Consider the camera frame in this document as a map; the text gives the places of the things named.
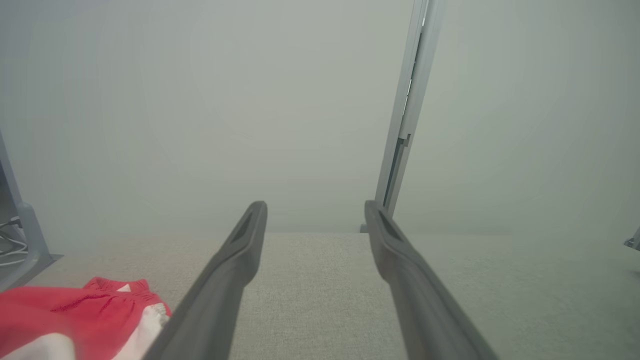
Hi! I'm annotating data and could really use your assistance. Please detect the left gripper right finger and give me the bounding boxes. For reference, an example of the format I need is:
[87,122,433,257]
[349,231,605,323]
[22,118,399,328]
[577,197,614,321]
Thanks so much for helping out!
[364,200,499,360]

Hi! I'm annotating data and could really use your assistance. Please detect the white floor cable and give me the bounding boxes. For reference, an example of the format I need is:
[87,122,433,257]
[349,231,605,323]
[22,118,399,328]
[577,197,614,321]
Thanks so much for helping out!
[0,217,30,268]

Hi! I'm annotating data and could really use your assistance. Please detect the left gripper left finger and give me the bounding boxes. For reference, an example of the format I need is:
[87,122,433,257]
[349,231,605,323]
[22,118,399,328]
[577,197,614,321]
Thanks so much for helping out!
[142,201,268,360]

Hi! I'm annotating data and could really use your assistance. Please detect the red white basketball shorts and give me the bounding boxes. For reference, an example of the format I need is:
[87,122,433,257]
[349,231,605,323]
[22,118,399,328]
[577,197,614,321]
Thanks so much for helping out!
[0,276,173,360]

